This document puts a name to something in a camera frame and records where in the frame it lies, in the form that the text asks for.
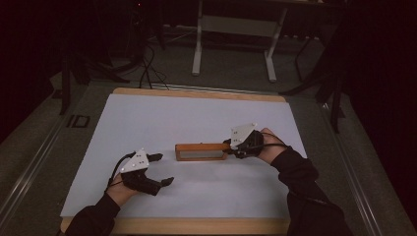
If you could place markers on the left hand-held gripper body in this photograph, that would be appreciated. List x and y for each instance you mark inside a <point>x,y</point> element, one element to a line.
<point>141,182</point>

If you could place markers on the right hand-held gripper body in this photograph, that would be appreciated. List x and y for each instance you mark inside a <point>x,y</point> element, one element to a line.
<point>249,141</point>

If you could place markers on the wooden tray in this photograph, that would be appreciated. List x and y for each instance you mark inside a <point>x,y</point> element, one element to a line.
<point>201,147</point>

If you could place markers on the person's right hand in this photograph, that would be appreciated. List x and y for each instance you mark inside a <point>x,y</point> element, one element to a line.
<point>271,149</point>

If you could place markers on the person's left hand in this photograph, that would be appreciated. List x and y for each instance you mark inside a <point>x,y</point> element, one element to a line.
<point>119,194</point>

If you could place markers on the white table mat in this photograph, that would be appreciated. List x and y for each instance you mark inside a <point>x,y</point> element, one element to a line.
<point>203,193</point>

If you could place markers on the wooden table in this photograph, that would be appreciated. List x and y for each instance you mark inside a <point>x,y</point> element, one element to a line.
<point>196,226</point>

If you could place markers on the black floor socket box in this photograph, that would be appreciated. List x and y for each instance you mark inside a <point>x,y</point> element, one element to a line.
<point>78,121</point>

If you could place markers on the black metal stand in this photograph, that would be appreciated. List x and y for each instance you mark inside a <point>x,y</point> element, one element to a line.
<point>334,98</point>
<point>65,82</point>

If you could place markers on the metal floor rail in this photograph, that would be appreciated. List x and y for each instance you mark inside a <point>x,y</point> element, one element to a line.
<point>209,88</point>
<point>29,170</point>
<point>352,170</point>

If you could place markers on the white desk frame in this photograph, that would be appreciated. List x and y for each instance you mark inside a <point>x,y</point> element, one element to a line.
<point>236,26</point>

